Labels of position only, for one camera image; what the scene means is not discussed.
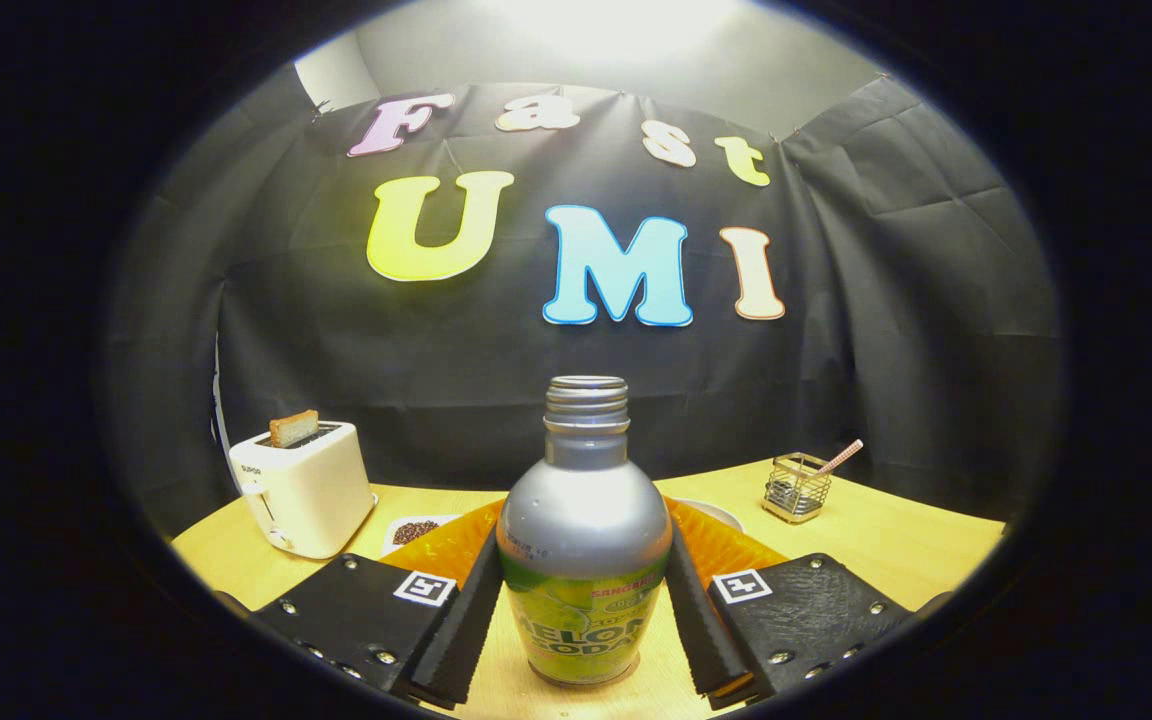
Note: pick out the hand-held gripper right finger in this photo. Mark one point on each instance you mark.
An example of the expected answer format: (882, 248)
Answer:
(706, 630)

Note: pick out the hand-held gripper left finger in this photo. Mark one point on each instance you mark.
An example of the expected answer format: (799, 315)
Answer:
(466, 620)

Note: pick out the silver green-label juice bottle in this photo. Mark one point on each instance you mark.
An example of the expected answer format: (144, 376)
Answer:
(584, 520)

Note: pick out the white divided bean plate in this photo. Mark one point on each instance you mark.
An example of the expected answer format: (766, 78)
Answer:
(416, 532)

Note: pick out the white round sausage plate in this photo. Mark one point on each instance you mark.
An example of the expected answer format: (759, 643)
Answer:
(726, 517)

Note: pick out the white toaster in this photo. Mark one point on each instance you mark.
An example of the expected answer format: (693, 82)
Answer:
(311, 500)

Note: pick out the wooden table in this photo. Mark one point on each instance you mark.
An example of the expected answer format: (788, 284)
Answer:
(886, 550)

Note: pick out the toast slice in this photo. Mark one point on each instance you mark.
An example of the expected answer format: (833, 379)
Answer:
(294, 428)

